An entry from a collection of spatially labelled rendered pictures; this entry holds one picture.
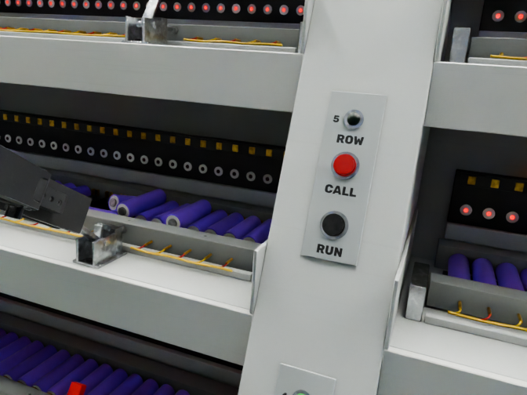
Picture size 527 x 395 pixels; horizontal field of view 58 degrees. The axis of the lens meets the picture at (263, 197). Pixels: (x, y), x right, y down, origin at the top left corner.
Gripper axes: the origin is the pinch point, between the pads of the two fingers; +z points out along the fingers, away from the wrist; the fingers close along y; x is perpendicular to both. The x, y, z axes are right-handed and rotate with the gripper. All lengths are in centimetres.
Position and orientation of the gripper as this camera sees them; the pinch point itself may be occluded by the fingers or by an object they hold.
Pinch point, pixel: (41, 201)
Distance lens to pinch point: 38.5
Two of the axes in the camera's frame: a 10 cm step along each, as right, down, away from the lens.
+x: 2.4, -9.4, 2.3
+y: 9.3, 1.6, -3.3
